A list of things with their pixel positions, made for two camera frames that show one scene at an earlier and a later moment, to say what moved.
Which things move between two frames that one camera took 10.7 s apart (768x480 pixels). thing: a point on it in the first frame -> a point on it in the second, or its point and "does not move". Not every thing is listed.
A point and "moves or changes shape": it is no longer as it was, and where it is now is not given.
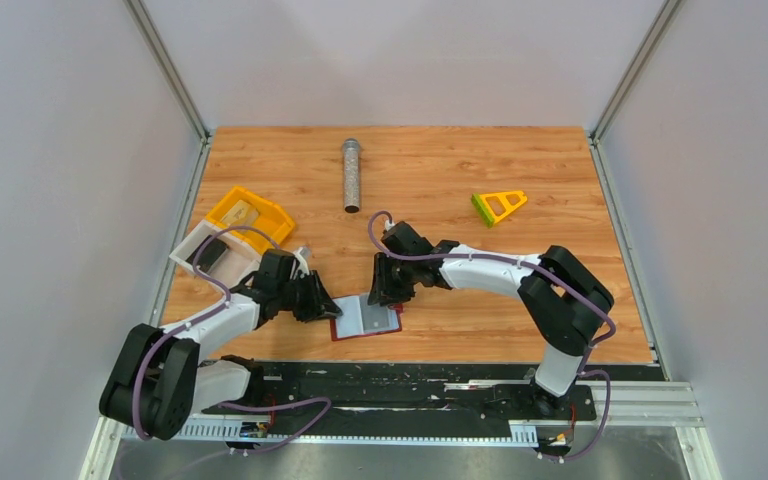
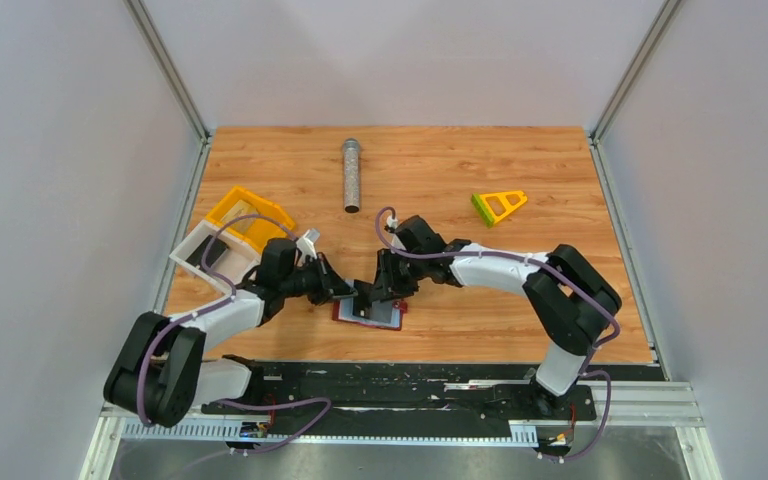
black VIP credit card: [211, 254] does not move
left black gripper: [302, 297] -> [325, 283]
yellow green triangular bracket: [486, 213] does not move
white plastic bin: [237, 261] does not move
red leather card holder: [361, 319] moves or changes shape
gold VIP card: [241, 214] does not move
